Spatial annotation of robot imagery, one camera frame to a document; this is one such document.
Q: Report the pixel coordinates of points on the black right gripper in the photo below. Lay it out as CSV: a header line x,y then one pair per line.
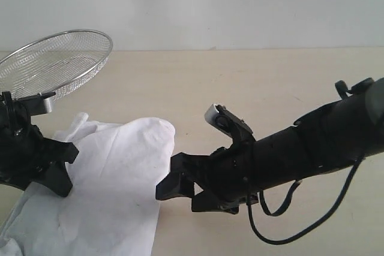
x,y
226,177

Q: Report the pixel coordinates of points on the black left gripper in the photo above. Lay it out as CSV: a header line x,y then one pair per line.
x,y
22,142

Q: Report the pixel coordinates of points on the white t-shirt red Chinese logo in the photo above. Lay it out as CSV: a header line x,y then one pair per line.
x,y
111,209

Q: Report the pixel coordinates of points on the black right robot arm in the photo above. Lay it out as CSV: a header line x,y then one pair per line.
x,y
325,140

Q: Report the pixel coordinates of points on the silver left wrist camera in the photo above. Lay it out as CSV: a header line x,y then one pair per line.
x,y
38,104

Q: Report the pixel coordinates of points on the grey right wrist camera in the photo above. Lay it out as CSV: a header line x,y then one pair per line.
x,y
222,119

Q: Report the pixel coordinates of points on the metal wire mesh basket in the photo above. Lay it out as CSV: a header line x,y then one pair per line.
x,y
59,63

